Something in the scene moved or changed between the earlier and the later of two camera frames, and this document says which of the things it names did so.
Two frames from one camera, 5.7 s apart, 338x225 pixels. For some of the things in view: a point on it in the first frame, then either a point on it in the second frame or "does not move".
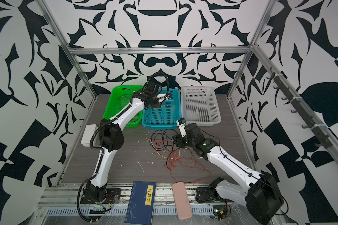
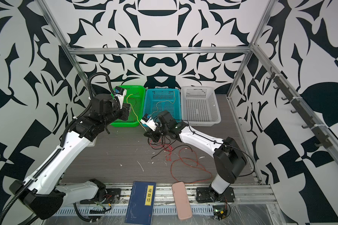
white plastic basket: [200, 105] does not move
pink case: [182, 206] does not move
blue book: [141, 207] does not move
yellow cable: [170, 107] -> [164, 101]
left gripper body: [156, 104] -> [122, 115]
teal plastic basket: [165, 116] does not move
